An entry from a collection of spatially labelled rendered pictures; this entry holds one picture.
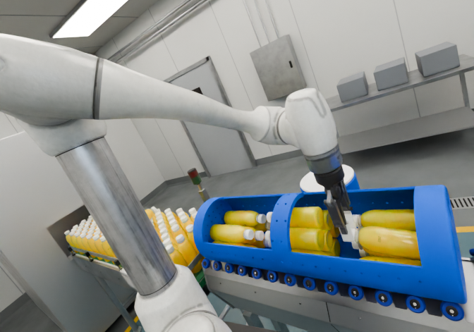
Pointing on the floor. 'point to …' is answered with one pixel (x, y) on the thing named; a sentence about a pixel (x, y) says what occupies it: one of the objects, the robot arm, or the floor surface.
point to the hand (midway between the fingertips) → (347, 226)
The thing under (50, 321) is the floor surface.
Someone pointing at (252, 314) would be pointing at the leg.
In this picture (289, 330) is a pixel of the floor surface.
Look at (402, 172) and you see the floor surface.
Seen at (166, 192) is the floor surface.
